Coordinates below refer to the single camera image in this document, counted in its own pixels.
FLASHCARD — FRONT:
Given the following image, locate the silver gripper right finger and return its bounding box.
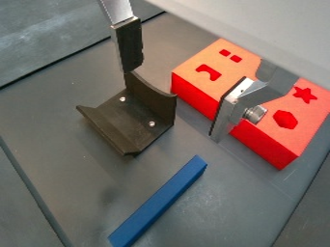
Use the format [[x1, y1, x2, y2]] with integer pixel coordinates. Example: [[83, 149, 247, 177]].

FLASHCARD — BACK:
[[208, 59, 298, 143]]

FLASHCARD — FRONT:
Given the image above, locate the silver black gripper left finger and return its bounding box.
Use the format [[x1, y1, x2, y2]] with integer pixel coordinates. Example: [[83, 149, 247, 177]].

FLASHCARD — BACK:
[[96, 0, 143, 72]]

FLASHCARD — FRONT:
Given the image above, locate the blue rectangular bar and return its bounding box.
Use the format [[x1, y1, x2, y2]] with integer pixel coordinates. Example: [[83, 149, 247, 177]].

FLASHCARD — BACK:
[[108, 155, 207, 247]]

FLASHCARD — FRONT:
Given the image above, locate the red shape-sorting board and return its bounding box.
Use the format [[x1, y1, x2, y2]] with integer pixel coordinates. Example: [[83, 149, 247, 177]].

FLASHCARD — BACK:
[[171, 39, 330, 169]]

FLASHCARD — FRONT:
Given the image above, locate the black curved fixture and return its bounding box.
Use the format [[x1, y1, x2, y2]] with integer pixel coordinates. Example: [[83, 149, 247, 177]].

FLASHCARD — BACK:
[[76, 71, 176, 155]]

